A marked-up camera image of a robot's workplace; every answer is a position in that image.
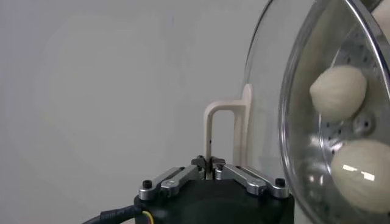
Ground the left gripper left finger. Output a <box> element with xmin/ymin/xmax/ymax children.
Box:
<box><xmin>138</xmin><ymin>155</ymin><xmax>211</xmax><ymax>201</ymax></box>

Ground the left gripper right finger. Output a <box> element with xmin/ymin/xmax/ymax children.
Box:
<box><xmin>210</xmin><ymin>155</ymin><xmax>290</xmax><ymax>200</ymax></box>

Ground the glass pot lid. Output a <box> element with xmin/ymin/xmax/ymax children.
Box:
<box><xmin>203</xmin><ymin>0</ymin><xmax>390</xmax><ymax>224</ymax></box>

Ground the white steamed baozi bun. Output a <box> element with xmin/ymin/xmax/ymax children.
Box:
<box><xmin>330</xmin><ymin>139</ymin><xmax>390</xmax><ymax>214</ymax></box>
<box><xmin>309</xmin><ymin>65</ymin><xmax>368</xmax><ymax>122</ymax></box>

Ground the steel steamer basket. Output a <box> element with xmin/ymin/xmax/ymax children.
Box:
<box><xmin>283</xmin><ymin>0</ymin><xmax>390</xmax><ymax>224</ymax></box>

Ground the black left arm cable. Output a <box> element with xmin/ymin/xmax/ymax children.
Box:
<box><xmin>81</xmin><ymin>204</ymin><xmax>155</xmax><ymax>224</ymax></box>

